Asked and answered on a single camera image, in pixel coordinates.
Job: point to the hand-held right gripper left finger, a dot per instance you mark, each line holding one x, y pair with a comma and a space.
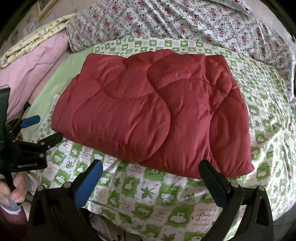
89, 184

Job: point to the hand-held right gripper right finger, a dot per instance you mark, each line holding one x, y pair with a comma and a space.
214, 185

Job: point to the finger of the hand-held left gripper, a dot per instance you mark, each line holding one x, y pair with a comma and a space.
52, 139
30, 121

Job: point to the red padded jacket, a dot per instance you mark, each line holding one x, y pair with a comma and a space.
138, 104

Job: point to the person's left forearm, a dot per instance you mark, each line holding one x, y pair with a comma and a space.
12, 222

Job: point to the person's left hand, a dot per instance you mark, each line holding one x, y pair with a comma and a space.
18, 187

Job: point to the green patterned bed sheet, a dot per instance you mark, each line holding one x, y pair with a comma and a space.
161, 199

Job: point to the plain pink quilt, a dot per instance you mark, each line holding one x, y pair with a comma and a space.
34, 62

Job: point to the yellow floral blanket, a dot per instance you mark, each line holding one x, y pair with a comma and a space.
30, 37

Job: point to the pink floral quilt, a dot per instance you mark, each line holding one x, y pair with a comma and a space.
185, 23

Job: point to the blue floral pillow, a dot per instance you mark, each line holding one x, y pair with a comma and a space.
242, 4

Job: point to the framed wall picture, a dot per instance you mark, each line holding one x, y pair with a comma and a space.
42, 10

